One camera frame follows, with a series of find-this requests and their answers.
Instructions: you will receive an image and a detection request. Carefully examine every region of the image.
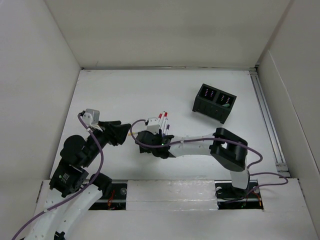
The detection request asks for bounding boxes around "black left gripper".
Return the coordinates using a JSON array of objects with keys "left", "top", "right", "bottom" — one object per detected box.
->
[{"left": 82, "top": 119, "right": 131, "bottom": 166}]

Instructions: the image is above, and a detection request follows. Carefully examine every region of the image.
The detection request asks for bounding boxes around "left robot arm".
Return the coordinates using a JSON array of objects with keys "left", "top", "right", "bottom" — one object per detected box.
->
[{"left": 21, "top": 120, "right": 131, "bottom": 240}]

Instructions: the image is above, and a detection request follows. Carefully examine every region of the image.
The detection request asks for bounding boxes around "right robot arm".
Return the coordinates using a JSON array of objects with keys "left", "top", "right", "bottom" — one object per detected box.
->
[{"left": 135, "top": 127, "right": 250, "bottom": 197}]

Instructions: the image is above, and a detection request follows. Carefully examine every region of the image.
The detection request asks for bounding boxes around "black desk organizer box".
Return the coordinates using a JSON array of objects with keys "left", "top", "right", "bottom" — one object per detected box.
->
[{"left": 192, "top": 84, "right": 237, "bottom": 124}]

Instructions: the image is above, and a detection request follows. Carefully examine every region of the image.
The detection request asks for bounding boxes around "blue capped white marker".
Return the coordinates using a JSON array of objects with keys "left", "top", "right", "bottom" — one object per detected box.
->
[{"left": 162, "top": 118, "right": 168, "bottom": 136}]

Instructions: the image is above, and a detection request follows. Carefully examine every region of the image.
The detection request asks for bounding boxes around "black capped white marker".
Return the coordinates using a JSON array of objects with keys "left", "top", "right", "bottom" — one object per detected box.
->
[{"left": 159, "top": 111, "right": 167, "bottom": 130}]

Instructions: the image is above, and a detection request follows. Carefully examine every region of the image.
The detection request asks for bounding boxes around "purple capped acrylic marker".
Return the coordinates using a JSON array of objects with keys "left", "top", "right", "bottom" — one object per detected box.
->
[{"left": 163, "top": 124, "right": 170, "bottom": 136}]

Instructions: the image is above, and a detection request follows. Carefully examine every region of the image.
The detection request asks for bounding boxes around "red capped marker right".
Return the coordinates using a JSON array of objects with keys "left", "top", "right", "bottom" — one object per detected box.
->
[{"left": 160, "top": 112, "right": 168, "bottom": 134}]

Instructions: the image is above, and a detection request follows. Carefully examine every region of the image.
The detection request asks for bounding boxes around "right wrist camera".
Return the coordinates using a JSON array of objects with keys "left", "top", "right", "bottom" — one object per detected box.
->
[{"left": 145, "top": 117, "right": 160, "bottom": 135}]

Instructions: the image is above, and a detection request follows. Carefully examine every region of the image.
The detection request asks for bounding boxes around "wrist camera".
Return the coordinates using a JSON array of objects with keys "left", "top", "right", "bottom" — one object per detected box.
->
[
  {"left": 81, "top": 108, "right": 100, "bottom": 126},
  {"left": 145, "top": 117, "right": 160, "bottom": 135}
]

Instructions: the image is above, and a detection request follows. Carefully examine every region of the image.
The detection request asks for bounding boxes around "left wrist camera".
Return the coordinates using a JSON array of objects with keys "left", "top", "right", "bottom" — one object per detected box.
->
[{"left": 81, "top": 108, "right": 100, "bottom": 126}]

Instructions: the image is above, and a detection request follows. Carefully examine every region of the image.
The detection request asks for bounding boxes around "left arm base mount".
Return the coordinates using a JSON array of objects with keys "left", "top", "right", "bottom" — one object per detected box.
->
[{"left": 89, "top": 173, "right": 128, "bottom": 211}]

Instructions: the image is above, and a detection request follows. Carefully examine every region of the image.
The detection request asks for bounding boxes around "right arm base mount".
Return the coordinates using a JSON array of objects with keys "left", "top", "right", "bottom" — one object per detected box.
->
[{"left": 215, "top": 181, "right": 264, "bottom": 210}]

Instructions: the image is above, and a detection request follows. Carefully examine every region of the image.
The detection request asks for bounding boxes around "aluminium rail right side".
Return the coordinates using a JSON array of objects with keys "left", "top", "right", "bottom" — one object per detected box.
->
[{"left": 249, "top": 68, "right": 291, "bottom": 178}]

